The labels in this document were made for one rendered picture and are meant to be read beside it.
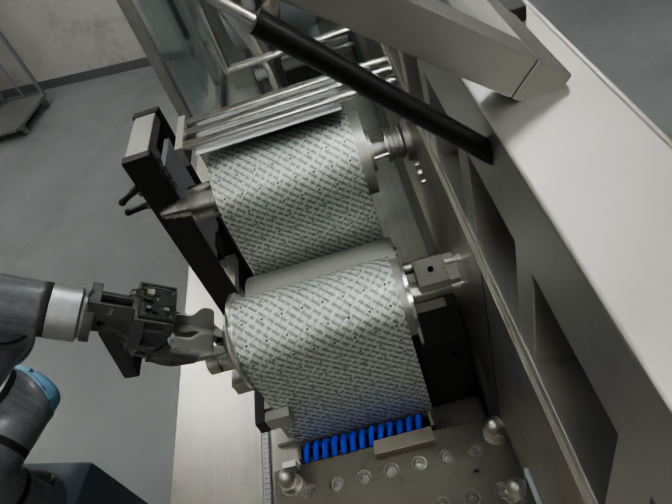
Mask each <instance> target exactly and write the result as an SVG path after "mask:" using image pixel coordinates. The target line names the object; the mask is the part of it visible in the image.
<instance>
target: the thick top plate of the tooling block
mask: <svg viewBox="0 0 672 504"><path fill-rule="evenodd" d="M487 418H488V417H485V418H481V419H478V420H474V421H470V422H466V423H462V424H458V425H454V426H450V427H446V428H443V429H439V430H435V431H432V432H433V436H434V439H435V443H436V445H433V446H429V447H425V448H421V449H417V450H413V451H409V452H405V453H401V454H397V455H393V456H389V457H385V458H381V459H377V457H376V455H375V451H374V446H373V447H369V448H365V449H361V450H357V451H353V452H349V453H345V454H341V455H338V456H334V457H330V458H326V459H322V460H318V461H314V462H310V463H306V464H303V465H300V471H299V472H295V473H296V474H298V475H300V476H301V478H302V479H303V488H302V490H301V492H300V493H299V494H298V495H296V496H294V497H288V496H286V495H284V494H283V492H282V490H281V487H280V485H279V484H278V474H279V472H280V471H281V470H279V471H275V472H274V483H275V502H276V504H508V502H507V501H506V499H505V496H504V491H505V488H506V485H507V482H508V480H509V479H510V478H512V477H520V478H521V479H523V480H524V481H525V479H524V475H523V473H522V470H521V468H520V465H519V462H518V460H517V457H516V454H515V452H514V449H513V447H512V444H511V441H510V439H509V436H508V437H507V439H506V441H505V442H504V443H502V444H500V445H492V444H490V443H488V442H487V441H486V440H485V438H484V436H483V429H484V425H485V421H486V419H487Z"/></svg>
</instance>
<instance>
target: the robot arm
mask: <svg viewBox="0 0 672 504"><path fill-rule="evenodd" d="M150 286H152V287H150ZM103 287H104V284H103V283H98V282H94V283H93V287H92V290H89V293H86V289H85V288H83V287H77V286H72V285H66V284H60V283H55V282H50V281H44V280H38V279H33V278H27V277H21V276H16V275H10V274H4V273H0V504H65V499H66V489H65V485H64V483H63V481H62V480H61V479H60V478H59V477H58V476H56V475H54V474H53V473H51V472H49V471H45V470H37V469H28V468H25V467H23V466H22V465H23V463H24V461H25V460H26V458H27V456H28V455H29V453H30V451H31V450H32V448H33V446H34V445H35V443H36V442H37V440H38V438H39V437H40V435H41V433H42V432H43V430H44V429H45V427H46V425H47V424H48V422H49V420H51V419H52V418H53V416H54V412H55V410H56V408H57V406H58V405H59V403H60V398H61V397H60V392H59V390H58V388H57V387H56V385H55V384H54V383H53V382H52V381H51V380H50V379H48V378H47V377H46V376H45V375H43V374H42V373H40V372H38V371H34V370H33V369H32V368H30V367H27V366H23V365H18V364H20V363H22V362H23V361H24V360H25V359H26V358H27V357H28V356H29V354H30V353H31V350H32V348H33V346H34V343H35V339H36V337H42V338H46V339H53V340H60V341H67V342H73V341H74V340H75V338H78V341H81V342H88V338H89V333H90V331H97V332H98V335H99V336H100V338H101V340H102V341H103V343H104V345H105V347H106V348H107V350H108V352H109V353H110V355H111V357H112V358H113V360H114V362H115V363H116V365H117V367H118V368H119V370H120V372H121V373H122V375H123V377H124V378H132V377H137V376H139V375H140V368H141V363H142V358H144V359H145V362H152V363H156V364H158V365H162V366H181V365H188V364H194V363H196V362H200V361H205V360H209V359H213V358H216V357H219V356H221V355H224V354H226V351H225V348H224V345H219V344H218V345H214V343H215V344H217V342H219V341H222V340H223V338H222V330H221V329H219V328H217V327H215V326H214V311H213V310H212V309H211V308H206V307H204V308H201V309H200V310H198V311H197V312H195V313H194V314H190V315H189V314H181V313H179V312H177V311H176V305H177V294H178V292H177V288H175V287H170V286H165V285H159V284H154V283H148V282H143V281H140V284H139V287H138V289H133V290H131V292H132V291H135V290H136V291H135V294H131V292H130V294H131V295H125V294H119V293H113V292H107V291H103ZM155 287H158V288H155ZM160 288H163V289H160ZM166 289H168V290H166ZM133 295H134V296H133ZM172 332H173V333H174V334H175V336H176V337H174V338H172V339H171V340H170V345H169V343H168V341H167V340H168V337H171V334H172Z"/></svg>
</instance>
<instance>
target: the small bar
mask: <svg viewBox="0 0 672 504"><path fill-rule="evenodd" d="M433 445H436V443H435V439H434V436H433V432H432V429H431V426H428V427H425V428H421V429H417V430H413V431H409V432H405V433H401V434H397V435H394V436H390V437H386V438H382V439H378V440H374V441H373V446H374V451H375V455H376V457H377V459H381V458H385V457H389V456H393V455H397V454H401V453H405V452H409V451H413V450H417V449H421V448H425V447H429V446H433Z"/></svg>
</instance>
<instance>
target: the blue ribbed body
mask: <svg viewBox="0 0 672 504"><path fill-rule="evenodd" d="M428 426H431V425H430V421H429V418H427V419H425V418H424V417H423V415H422V414H417V415H416V417H415V419H414V418H413V417H412V416H408V417H407V418H406V422H405V421H404V420H403V419H402V418H399V419H398V420H397V423H395V422H393V421H389V422H388V424H387V426H386V425H385V424H384V423H380V424H379V425H378V429H377V427H375V426H370V427H369V431H368V430H367V429H366V428H362V429H361V430H360V432H357V431H356V430H353V431H352V432H351V433H350V435H349V434H348V433H343V434H342V435H341V437H340V436H338V435H334V436H333V437H332V440H331V439H330V438H328V437H327V438H325V439H324V440H323V442H322V441H321V440H316V441H315V442H314V444H313V443H311V442H307V443H306V444H305V446H304V450H303V457H304V462H305V463H310V461H311V460H310V457H313V459H314V461H318V460H320V457H319V455H321V454H322V456H323V459H326V458H329V452H331V454H332V456H333V457H334V456H338V450H340V451H341V454H345V453H347V448H349V449H350V451H351V452H353V451H357V449H356V445H358V446H359V449H360V450H361V449H365V448H366V443H368V446H369V447H373V441H374V440H378V439H382V438H386V437H390V436H394V435H397V434H401V433H405V432H409V431H413V430H417V429H421V428H425V427H428Z"/></svg>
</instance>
